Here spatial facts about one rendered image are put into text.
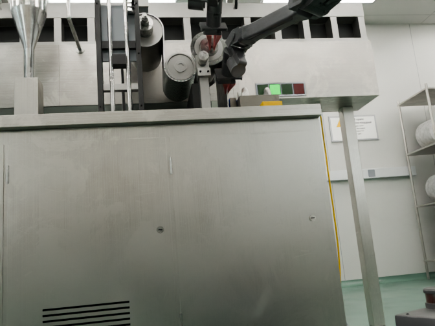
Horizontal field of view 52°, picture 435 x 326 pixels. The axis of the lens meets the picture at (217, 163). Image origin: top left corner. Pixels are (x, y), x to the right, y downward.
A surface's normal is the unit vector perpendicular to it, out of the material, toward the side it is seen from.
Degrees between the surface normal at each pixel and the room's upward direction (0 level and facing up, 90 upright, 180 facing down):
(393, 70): 90
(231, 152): 90
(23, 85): 90
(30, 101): 90
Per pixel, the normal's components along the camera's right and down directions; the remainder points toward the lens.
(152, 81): 0.14, -0.21
